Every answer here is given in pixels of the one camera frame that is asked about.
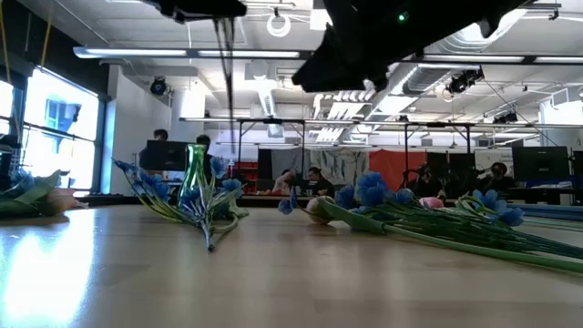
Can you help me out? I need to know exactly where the red storage bin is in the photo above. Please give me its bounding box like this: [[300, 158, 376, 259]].
[[235, 160, 260, 193]]

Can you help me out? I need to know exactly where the white hanging ring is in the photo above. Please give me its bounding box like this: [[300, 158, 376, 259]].
[[265, 12, 292, 39]]

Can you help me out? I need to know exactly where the black computer monitor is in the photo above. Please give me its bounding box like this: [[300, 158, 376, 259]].
[[143, 139, 189, 172], [511, 145, 571, 182]]

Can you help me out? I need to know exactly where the black hanging cable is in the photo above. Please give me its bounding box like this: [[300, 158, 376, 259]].
[[211, 16, 237, 155]]

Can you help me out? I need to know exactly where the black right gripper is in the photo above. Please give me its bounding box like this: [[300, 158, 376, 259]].
[[291, 0, 438, 94]]

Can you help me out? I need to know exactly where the long ceiling light fixture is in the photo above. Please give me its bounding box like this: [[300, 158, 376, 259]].
[[400, 53, 583, 66], [72, 46, 316, 61]]

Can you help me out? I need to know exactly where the large bright window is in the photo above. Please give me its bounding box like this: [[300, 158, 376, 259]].
[[0, 66, 109, 193]]

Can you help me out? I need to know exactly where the person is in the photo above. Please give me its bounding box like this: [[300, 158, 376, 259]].
[[476, 161, 518, 193], [195, 133, 215, 184], [271, 168, 298, 196], [407, 162, 446, 200], [304, 166, 337, 198], [138, 128, 170, 170]]

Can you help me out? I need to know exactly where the blue mat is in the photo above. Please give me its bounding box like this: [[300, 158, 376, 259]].
[[505, 202, 583, 223]]

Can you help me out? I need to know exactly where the green glass vase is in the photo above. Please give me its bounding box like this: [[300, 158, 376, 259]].
[[177, 144, 211, 207]]

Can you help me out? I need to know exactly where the pink artificial tulip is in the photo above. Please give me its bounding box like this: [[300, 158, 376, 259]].
[[304, 195, 583, 274], [417, 196, 446, 210], [0, 169, 88, 218]]

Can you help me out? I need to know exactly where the orange curtain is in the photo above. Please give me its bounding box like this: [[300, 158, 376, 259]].
[[367, 149, 428, 191]]

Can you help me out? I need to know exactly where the black ceiling camera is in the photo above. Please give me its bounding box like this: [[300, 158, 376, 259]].
[[148, 76, 169, 97], [445, 67, 486, 96]]

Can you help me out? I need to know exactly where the black metal rig frame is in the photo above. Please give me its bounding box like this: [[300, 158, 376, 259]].
[[179, 116, 478, 192]]

